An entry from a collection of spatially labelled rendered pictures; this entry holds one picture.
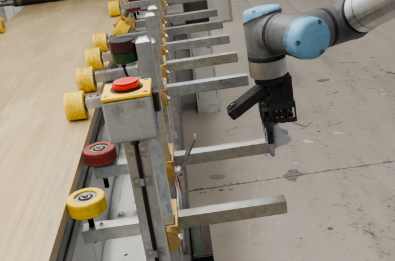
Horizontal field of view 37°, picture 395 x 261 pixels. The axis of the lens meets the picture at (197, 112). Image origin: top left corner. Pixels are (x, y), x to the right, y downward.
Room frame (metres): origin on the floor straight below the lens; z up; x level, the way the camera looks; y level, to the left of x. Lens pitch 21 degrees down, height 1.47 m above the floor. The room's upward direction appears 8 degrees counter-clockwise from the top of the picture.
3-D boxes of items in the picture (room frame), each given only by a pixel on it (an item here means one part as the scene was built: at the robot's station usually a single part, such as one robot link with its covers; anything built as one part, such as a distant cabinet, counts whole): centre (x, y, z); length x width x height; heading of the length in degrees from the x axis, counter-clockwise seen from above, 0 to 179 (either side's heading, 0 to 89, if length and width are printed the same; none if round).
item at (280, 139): (1.35, -0.19, 0.86); 0.06 x 0.03 x 0.09; 90
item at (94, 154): (1.36, 0.25, 0.85); 0.08 x 0.08 x 0.11
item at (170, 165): (1.35, 0.10, 0.85); 0.14 x 0.06 x 0.05; 0
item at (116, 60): (1.32, 0.15, 1.14); 0.06 x 0.06 x 0.02
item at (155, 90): (0.81, 0.06, 1.20); 0.03 x 0.01 x 0.03; 0
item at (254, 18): (1.36, -0.18, 1.14); 0.10 x 0.09 x 0.12; 29
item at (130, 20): (2.61, 0.26, 0.95); 0.10 x 0.04 x 0.10; 90
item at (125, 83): (0.81, 0.10, 1.22); 0.04 x 0.04 x 0.02
